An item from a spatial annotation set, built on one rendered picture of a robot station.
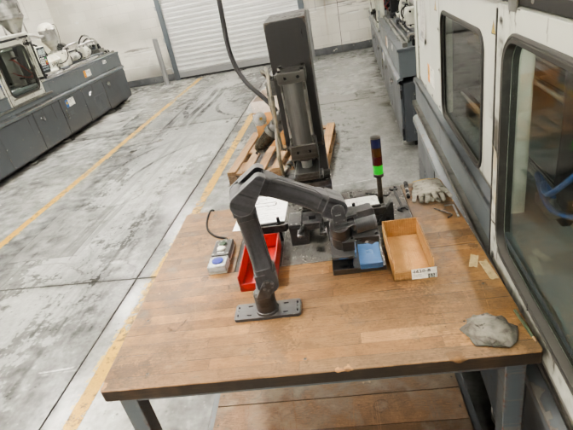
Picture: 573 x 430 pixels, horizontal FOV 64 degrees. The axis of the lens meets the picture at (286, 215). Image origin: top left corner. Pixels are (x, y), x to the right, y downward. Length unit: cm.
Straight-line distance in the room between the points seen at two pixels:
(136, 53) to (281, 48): 1032
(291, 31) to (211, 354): 98
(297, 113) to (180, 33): 984
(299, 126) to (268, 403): 117
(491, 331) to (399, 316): 23
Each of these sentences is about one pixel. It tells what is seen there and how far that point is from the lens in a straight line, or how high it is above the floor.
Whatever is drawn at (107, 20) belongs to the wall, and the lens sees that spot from 1190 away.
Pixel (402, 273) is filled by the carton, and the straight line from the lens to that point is 143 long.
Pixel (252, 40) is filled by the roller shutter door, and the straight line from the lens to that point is 1087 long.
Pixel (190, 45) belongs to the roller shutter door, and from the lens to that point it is 1122.
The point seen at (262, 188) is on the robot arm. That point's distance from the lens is 116.
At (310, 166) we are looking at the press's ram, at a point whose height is 118.
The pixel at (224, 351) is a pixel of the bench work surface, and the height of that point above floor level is 90.
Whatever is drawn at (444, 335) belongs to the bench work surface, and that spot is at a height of 90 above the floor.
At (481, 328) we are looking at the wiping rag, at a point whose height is 92.
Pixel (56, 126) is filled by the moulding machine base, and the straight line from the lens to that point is 809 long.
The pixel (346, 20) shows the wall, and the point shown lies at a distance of 1070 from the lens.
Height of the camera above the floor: 178
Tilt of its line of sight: 28 degrees down
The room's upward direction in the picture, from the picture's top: 12 degrees counter-clockwise
